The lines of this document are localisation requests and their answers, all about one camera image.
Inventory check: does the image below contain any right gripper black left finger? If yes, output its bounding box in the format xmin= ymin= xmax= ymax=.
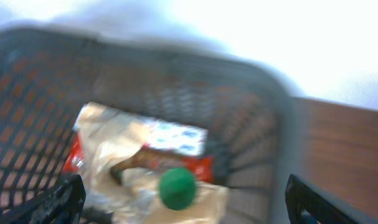
xmin=0 ymin=174 xmax=86 ymax=224

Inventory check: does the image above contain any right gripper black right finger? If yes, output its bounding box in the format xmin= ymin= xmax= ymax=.
xmin=285 ymin=174 xmax=378 ymax=224

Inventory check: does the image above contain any beige grain bag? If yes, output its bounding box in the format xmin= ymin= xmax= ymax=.
xmin=82 ymin=168 xmax=229 ymax=224

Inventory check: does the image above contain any orange spaghetti packet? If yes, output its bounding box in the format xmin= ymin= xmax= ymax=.
xmin=62 ymin=135 xmax=214 ymax=185

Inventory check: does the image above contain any green lid glass jar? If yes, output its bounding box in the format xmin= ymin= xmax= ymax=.
xmin=158 ymin=167 xmax=197 ymax=210

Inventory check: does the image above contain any tissue pocket pack bundle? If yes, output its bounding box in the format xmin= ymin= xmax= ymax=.
xmin=137 ymin=116 xmax=208 ymax=157

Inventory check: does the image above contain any beige powder bag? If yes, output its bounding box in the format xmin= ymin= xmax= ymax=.
xmin=74 ymin=102 xmax=151 ymax=189

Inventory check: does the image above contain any grey plastic lattice basket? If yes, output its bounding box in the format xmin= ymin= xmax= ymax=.
xmin=0 ymin=27 xmax=299 ymax=223

